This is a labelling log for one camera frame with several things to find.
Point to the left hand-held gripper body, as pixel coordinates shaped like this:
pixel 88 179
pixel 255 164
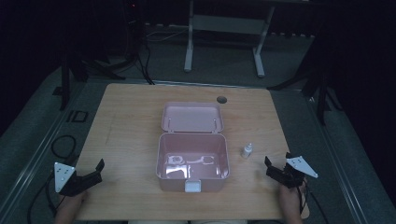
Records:
pixel 63 175

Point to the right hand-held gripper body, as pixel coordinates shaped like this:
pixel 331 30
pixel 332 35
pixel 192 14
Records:
pixel 291 175

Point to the small white bottle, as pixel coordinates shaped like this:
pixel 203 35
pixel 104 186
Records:
pixel 247 150

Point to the pink plastic box with lid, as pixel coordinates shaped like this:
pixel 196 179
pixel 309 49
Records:
pixel 192 149

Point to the person's right hand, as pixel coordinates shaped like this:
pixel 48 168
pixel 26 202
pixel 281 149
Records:
pixel 288 196

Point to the person's left hand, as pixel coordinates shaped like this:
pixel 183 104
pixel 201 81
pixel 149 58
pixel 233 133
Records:
pixel 74 200

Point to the black metal stand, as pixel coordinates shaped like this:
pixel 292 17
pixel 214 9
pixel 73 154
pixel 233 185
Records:
pixel 320 90
pixel 67 77

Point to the black floor bracket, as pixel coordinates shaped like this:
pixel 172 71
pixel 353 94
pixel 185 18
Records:
pixel 77 116

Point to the white metal desk frame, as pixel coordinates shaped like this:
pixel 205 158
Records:
pixel 229 25

